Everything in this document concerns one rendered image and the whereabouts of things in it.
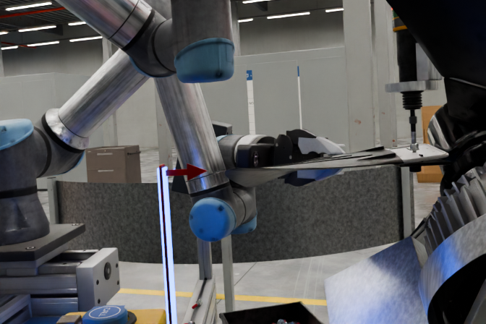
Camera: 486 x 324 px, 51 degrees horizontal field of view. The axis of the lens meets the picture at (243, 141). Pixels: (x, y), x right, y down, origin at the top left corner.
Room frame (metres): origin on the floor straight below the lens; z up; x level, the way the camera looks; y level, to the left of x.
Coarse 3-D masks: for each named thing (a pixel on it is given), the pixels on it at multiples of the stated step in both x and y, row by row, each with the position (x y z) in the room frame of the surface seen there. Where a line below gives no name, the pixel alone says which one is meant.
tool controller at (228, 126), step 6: (210, 120) 1.48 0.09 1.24; (216, 126) 1.28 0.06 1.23; (222, 126) 1.28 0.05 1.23; (228, 126) 1.34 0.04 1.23; (216, 132) 1.27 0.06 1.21; (222, 132) 1.27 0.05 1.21; (228, 132) 1.29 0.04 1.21; (180, 168) 1.28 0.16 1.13; (174, 180) 1.28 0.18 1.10; (180, 180) 1.28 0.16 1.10; (174, 186) 1.28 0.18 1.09; (180, 186) 1.28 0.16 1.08; (186, 186) 1.28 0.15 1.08; (180, 192) 1.28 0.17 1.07; (186, 192) 1.28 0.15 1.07
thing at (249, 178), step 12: (336, 156) 0.70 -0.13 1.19; (348, 156) 0.69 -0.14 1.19; (360, 156) 0.68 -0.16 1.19; (372, 156) 0.66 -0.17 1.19; (384, 156) 0.66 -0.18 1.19; (396, 156) 0.66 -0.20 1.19; (240, 168) 0.60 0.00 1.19; (252, 168) 0.61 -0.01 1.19; (264, 168) 0.61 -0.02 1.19; (276, 168) 0.62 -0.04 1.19; (288, 168) 0.62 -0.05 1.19; (300, 168) 0.62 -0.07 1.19; (312, 168) 0.62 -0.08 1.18; (324, 168) 0.62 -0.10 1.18; (336, 168) 0.63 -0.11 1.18; (240, 180) 0.76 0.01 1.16; (252, 180) 0.78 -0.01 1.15; (264, 180) 0.80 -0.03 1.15
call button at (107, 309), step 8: (88, 312) 0.46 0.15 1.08; (96, 312) 0.46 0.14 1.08; (104, 312) 0.45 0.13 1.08; (112, 312) 0.45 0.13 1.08; (120, 312) 0.45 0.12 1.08; (88, 320) 0.44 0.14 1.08; (96, 320) 0.44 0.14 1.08; (104, 320) 0.44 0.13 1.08; (112, 320) 0.44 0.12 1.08; (120, 320) 0.45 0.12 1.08
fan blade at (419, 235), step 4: (432, 208) 0.81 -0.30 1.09; (428, 216) 0.76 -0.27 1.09; (424, 220) 0.75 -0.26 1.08; (428, 220) 0.75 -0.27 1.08; (420, 224) 0.76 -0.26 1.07; (424, 224) 0.75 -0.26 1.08; (416, 228) 0.81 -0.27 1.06; (420, 228) 0.75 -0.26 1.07; (424, 228) 0.74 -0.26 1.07; (412, 232) 0.81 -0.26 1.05; (416, 232) 0.76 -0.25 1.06; (420, 232) 0.74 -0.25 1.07; (424, 232) 0.85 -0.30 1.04; (412, 236) 0.76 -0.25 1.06; (416, 236) 0.75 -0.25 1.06; (420, 236) 0.86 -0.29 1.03; (420, 240) 0.88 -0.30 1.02; (424, 240) 0.89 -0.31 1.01
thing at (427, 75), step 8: (416, 40) 0.66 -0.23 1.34; (416, 48) 0.67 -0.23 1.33; (416, 56) 0.67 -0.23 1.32; (424, 56) 0.66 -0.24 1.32; (424, 64) 0.66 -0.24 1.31; (432, 64) 0.66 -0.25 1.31; (424, 72) 0.66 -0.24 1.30; (432, 72) 0.66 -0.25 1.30; (424, 80) 0.66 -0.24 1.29; (432, 80) 0.67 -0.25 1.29; (392, 88) 0.68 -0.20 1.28; (400, 88) 0.67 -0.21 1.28; (408, 88) 0.66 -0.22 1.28; (416, 88) 0.66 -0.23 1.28; (424, 88) 0.66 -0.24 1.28; (432, 88) 0.66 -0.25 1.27
